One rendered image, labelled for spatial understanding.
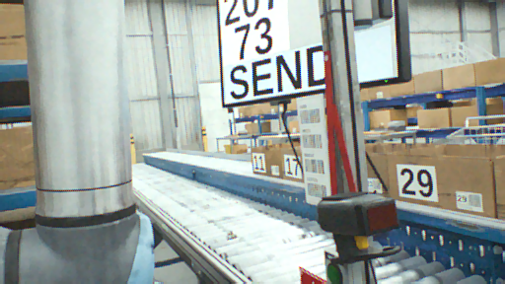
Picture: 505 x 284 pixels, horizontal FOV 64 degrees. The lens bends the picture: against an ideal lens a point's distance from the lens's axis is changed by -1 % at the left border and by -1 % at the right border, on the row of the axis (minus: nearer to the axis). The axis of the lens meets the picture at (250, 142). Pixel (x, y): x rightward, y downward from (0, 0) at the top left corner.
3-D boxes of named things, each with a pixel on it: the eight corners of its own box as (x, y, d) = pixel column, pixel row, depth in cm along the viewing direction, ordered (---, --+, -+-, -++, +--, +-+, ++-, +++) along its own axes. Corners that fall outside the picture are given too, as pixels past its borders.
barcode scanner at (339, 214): (373, 279, 51) (358, 197, 52) (322, 265, 62) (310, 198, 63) (411, 267, 54) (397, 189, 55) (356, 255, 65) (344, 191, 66)
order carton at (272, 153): (252, 175, 249) (250, 147, 249) (293, 168, 262) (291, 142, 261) (283, 180, 214) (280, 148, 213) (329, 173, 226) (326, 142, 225)
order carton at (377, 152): (324, 188, 178) (322, 150, 177) (378, 178, 190) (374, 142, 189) (389, 201, 142) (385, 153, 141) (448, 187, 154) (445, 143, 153)
